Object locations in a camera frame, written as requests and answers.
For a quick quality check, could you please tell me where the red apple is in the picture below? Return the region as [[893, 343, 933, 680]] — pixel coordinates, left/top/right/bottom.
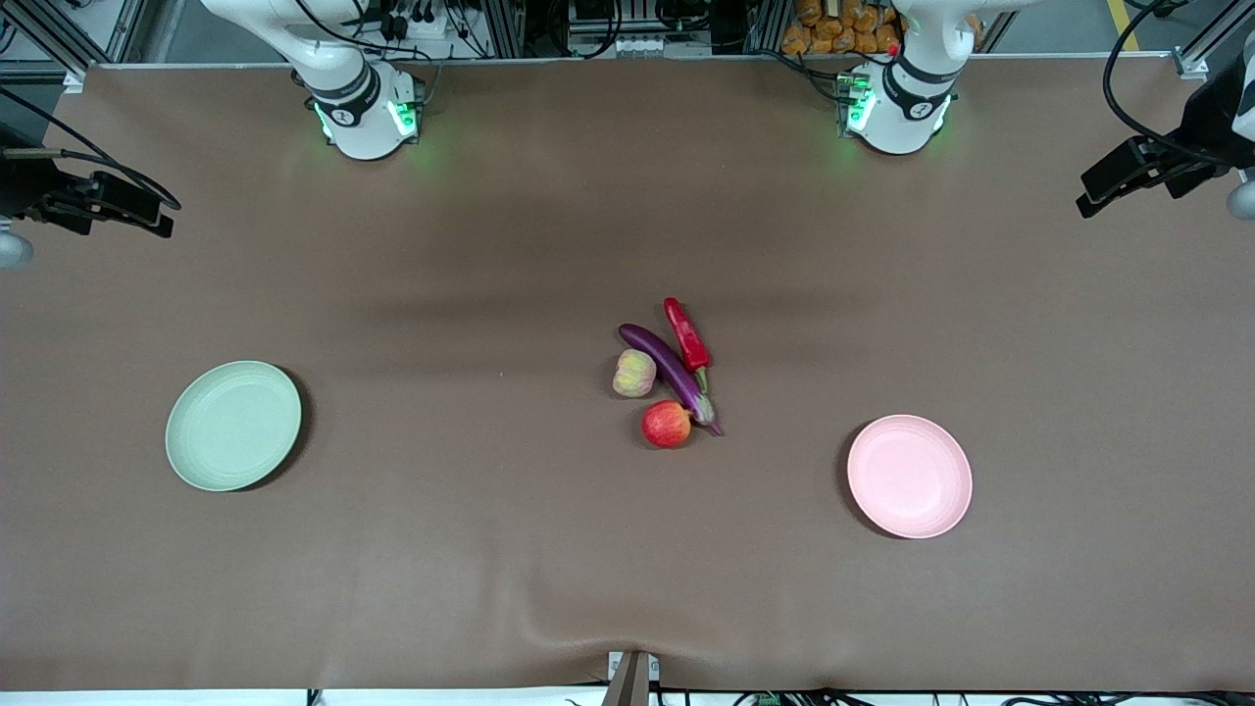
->
[[641, 399, 694, 450]]

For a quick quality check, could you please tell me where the grey metal camera post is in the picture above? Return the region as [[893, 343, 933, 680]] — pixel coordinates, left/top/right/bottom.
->
[[602, 649, 661, 706]]

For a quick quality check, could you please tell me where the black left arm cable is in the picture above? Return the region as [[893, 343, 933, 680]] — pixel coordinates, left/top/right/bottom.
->
[[1102, 0, 1192, 153]]

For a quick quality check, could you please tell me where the orange snack pile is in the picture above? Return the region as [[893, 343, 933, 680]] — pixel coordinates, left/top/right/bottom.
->
[[780, 0, 905, 57]]

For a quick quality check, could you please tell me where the aluminium frame profile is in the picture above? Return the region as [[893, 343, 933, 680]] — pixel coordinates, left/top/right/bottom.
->
[[1170, 0, 1255, 81], [0, 0, 104, 95]]

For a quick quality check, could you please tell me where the pink plate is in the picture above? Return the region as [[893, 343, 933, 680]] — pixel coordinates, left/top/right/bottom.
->
[[846, 414, 975, 540]]

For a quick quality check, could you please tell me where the brown table cloth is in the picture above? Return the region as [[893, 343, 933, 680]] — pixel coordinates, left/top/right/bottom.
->
[[0, 57, 1255, 693]]

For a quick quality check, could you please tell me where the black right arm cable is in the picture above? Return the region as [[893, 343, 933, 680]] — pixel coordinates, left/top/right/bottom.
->
[[0, 86, 184, 212]]

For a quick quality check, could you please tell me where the white power strip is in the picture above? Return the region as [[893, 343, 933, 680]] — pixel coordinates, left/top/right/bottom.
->
[[376, 0, 444, 42]]

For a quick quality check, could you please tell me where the green pink peach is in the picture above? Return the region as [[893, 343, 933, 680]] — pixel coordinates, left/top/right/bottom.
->
[[612, 348, 659, 400]]

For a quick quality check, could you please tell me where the red pepper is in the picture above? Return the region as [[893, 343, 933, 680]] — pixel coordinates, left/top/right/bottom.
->
[[663, 296, 714, 395]]

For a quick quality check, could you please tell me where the purple eggplant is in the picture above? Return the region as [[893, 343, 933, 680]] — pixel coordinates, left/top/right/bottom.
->
[[617, 323, 726, 438]]

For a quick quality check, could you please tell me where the pale green plate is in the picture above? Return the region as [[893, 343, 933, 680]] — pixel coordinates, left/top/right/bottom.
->
[[165, 360, 304, 493]]

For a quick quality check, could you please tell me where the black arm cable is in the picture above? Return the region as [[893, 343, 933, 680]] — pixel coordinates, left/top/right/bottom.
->
[[1102, 0, 1192, 153], [0, 86, 184, 212]]

